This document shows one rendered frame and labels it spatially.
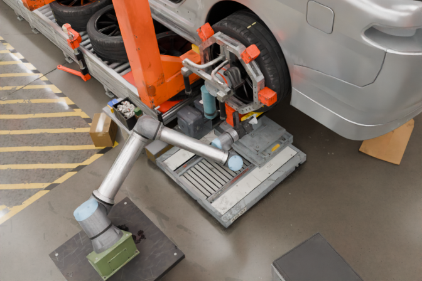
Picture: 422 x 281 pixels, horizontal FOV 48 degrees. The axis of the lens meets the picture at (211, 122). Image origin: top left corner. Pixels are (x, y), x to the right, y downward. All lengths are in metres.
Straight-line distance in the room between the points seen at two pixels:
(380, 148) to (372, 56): 1.53
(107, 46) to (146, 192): 1.37
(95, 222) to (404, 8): 1.93
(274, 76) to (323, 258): 1.09
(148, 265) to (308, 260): 0.93
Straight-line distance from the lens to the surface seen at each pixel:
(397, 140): 3.89
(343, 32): 2.39
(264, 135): 3.51
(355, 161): 3.69
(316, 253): 2.84
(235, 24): 2.91
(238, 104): 3.21
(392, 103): 2.57
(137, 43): 3.02
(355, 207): 3.45
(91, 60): 4.25
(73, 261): 3.06
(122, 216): 3.13
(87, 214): 2.78
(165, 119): 3.68
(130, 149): 2.88
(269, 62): 2.83
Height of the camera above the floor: 2.83
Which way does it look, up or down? 46 degrees down
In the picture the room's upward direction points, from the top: 8 degrees counter-clockwise
